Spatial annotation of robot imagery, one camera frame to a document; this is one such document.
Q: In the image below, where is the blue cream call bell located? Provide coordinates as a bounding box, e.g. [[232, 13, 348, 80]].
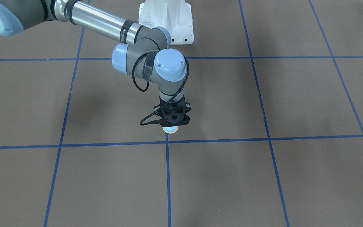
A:
[[162, 125, 179, 134]]

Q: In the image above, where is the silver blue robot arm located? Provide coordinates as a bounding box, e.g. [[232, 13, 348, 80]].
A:
[[0, 0, 189, 102]]

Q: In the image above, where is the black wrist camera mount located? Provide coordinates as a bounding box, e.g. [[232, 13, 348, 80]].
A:
[[153, 96, 191, 127]]

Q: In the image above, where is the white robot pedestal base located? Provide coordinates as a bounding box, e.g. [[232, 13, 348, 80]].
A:
[[138, 0, 194, 45]]

